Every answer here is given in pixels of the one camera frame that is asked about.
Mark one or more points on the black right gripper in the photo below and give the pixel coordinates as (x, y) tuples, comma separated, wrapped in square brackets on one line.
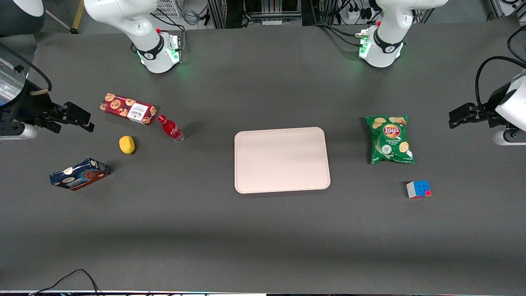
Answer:
[(36, 109)]

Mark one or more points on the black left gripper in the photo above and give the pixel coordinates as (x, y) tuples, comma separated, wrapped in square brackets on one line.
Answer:
[(486, 112)]

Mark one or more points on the red coke bottle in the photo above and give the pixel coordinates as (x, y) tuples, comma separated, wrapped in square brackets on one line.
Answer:
[(170, 129)]

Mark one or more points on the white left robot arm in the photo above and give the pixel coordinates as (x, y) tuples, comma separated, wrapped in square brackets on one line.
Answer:
[(386, 45)]

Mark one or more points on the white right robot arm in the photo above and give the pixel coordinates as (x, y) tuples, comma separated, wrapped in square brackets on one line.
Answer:
[(139, 28)]

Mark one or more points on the beige plastic tray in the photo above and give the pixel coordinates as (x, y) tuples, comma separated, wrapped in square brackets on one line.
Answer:
[(282, 160)]

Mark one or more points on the red cookie box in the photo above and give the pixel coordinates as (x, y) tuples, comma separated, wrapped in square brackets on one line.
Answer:
[(128, 108)]

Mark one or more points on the yellow lemon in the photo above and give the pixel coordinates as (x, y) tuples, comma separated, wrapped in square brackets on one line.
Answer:
[(127, 144)]

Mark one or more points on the blue chocolate biscuit box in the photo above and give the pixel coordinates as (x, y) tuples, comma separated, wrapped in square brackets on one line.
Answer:
[(79, 174)]

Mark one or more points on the green Lay's chips bag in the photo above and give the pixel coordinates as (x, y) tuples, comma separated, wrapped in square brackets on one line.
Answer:
[(390, 139)]

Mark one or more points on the colourful Rubik's cube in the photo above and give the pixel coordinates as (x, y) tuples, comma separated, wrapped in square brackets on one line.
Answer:
[(418, 189)]

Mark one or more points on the yellow pole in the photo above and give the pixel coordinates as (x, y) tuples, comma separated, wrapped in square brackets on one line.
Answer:
[(78, 16)]

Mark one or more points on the white power strip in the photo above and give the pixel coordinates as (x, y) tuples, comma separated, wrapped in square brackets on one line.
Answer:
[(356, 15)]

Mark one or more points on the metal equipment rack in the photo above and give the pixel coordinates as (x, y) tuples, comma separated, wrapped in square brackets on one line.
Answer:
[(263, 11)]

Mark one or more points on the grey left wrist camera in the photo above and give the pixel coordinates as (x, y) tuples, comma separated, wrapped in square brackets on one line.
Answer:
[(509, 137)]

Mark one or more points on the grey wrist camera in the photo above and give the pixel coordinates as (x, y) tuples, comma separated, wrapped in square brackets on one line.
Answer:
[(18, 131), (509, 137)]

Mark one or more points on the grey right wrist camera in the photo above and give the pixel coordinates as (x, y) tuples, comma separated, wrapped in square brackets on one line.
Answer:
[(18, 131)]

